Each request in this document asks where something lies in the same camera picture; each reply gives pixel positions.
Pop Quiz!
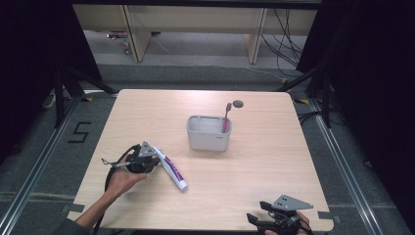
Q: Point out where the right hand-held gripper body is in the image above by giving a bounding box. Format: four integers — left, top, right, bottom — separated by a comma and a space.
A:
259, 194, 314, 235

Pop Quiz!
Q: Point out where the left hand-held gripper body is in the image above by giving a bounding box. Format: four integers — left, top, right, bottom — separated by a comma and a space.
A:
124, 140, 161, 174

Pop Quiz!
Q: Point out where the white purple toothpaste tube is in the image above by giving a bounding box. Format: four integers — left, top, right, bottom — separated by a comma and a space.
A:
152, 146, 189, 193

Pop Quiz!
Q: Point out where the grey toothbrush holder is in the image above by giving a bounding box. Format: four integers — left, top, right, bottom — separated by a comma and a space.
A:
186, 115, 233, 153

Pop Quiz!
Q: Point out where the pink and grey toothbrush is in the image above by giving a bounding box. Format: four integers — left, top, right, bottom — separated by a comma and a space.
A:
221, 102, 233, 134

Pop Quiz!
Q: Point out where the person's right hand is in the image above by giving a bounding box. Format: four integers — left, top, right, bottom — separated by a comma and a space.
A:
264, 211, 311, 235

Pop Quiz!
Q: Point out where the person's left hand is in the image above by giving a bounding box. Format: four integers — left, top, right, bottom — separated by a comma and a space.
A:
105, 154, 148, 198

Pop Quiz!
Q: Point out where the black metal stand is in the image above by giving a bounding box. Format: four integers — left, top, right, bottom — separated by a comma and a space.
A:
275, 57, 333, 129
53, 64, 119, 129

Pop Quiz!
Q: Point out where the black curtain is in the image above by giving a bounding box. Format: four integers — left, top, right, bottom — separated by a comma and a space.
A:
296, 0, 415, 226
0, 0, 103, 165

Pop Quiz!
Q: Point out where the beige wooden desk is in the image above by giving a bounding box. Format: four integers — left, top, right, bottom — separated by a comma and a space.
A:
71, 3, 319, 65

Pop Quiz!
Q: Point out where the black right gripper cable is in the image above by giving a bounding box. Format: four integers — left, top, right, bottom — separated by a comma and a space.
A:
299, 217, 316, 235

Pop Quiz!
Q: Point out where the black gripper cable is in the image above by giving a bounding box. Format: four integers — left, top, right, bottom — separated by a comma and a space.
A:
93, 144, 142, 235
299, 217, 316, 235

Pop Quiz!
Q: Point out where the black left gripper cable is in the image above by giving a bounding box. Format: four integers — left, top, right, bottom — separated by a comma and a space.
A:
93, 144, 142, 235

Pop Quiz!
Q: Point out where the metal floor rail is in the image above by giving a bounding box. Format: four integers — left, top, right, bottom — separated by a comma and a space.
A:
306, 97, 387, 235
0, 94, 81, 233

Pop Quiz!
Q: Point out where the bundle of black cables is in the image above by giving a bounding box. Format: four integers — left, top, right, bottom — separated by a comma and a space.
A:
260, 8, 305, 78

